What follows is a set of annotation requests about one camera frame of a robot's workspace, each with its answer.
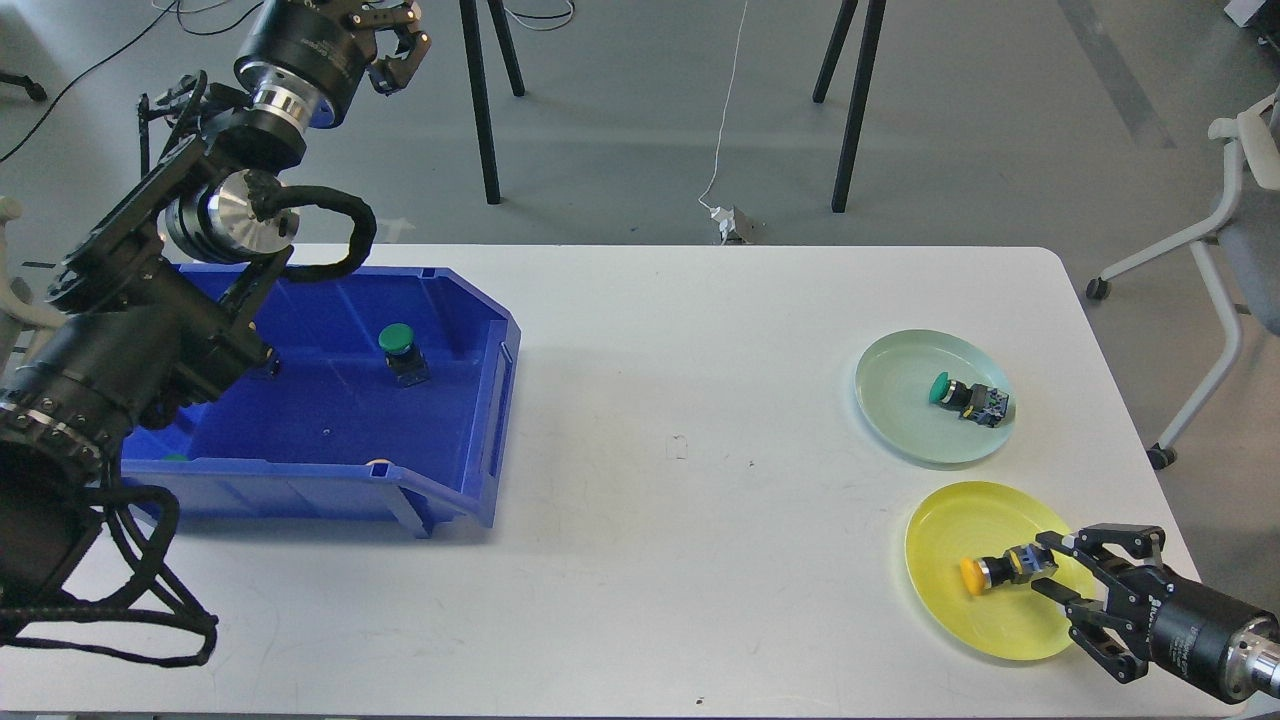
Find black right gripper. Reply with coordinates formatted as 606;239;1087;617
1030;524;1277;703

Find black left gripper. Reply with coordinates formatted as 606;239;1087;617
234;1;431;129

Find green push button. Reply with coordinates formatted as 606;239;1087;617
378;322;433;387
928;372;1011;428

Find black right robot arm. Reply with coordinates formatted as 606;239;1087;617
1030;524;1279;705

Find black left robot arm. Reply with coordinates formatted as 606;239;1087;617
3;1;430;667

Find yellow plate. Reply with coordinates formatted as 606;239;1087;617
904;480;1073;662

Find light green plate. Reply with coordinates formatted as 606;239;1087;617
851;329;1018;469

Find black tripod leg left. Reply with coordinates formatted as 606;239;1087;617
458;1;526;206

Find black tripod leg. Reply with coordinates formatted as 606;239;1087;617
812;1;888;214
458;1;526;206

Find blue plastic bin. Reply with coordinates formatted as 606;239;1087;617
122;266;521;538

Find grey power adapter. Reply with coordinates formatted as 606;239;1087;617
709;205;756;246

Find black tripod leg right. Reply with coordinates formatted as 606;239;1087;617
812;1;888;214

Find black cables on floor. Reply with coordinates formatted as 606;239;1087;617
150;0;271;37

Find white cable on floor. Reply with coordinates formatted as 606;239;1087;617
698;0;751;211

